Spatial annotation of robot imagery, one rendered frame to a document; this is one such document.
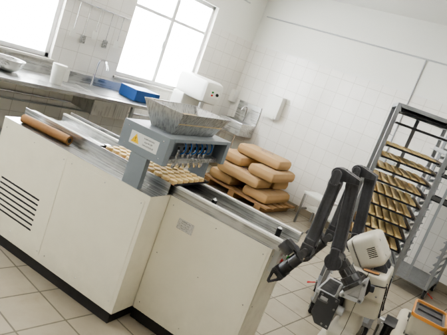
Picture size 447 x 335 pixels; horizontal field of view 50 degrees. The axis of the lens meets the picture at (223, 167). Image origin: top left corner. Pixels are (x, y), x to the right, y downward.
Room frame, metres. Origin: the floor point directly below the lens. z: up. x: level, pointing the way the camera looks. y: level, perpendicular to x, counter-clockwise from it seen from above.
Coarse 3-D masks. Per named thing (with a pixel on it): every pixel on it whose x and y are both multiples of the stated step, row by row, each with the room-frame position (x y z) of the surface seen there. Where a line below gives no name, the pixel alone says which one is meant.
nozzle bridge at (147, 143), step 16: (128, 128) 2.64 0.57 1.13; (144, 128) 2.60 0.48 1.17; (128, 144) 2.63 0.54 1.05; (144, 144) 2.58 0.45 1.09; (160, 144) 2.54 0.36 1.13; (176, 144) 2.75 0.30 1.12; (192, 144) 2.91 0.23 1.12; (208, 144) 3.08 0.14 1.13; (224, 144) 3.09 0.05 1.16; (128, 160) 2.61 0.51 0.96; (144, 160) 2.57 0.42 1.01; (160, 160) 2.53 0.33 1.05; (176, 160) 2.70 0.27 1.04; (192, 160) 2.86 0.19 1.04; (208, 160) 3.04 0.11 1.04; (224, 160) 3.16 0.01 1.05; (128, 176) 2.60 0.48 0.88; (144, 176) 2.59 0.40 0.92
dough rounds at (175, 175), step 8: (112, 152) 2.89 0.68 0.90; (120, 152) 2.89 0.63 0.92; (128, 152) 3.00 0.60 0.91; (152, 168) 2.80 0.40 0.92; (160, 168) 2.88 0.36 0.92; (168, 168) 2.93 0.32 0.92; (176, 168) 3.01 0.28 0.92; (160, 176) 2.75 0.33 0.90; (168, 176) 2.75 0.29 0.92; (176, 176) 2.83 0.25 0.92; (184, 176) 2.89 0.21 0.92; (192, 176) 3.00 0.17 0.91
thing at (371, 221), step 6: (354, 216) 3.82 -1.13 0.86; (366, 222) 3.67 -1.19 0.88; (372, 222) 3.76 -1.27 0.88; (378, 222) 3.86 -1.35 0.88; (384, 222) 4.00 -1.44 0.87; (378, 228) 3.69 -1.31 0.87; (384, 228) 3.73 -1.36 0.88; (390, 228) 3.78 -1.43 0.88; (396, 228) 3.87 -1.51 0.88; (390, 234) 3.59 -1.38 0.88; (396, 234) 3.64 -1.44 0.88
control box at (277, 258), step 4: (276, 252) 2.44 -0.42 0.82; (280, 252) 2.43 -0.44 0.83; (276, 256) 2.43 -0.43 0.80; (280, 256) 2.45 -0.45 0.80; (284, 256) 2.52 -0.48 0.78; (272, 260) 2.44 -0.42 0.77; (276, 260) 2.43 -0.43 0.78; (280, 260) 2.48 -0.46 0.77; (284, 260) 2.55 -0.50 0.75; (272, 264) 2.44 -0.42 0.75; (276, 264) 2.44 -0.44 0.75; (268, 268) 2.44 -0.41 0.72
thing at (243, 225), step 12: (168, 192) 2.71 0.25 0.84; (180, 192) 2.68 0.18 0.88; (192, 204) 2.64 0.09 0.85; (204, 204) 2.61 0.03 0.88; (216, 216) 2.57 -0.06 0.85; (228, 216) 2.54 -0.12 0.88; (240, 228) 2.50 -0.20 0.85; (252, 228) 2.47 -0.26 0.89; (264, 240) 2.43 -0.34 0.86; (276, 240) 2.41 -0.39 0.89
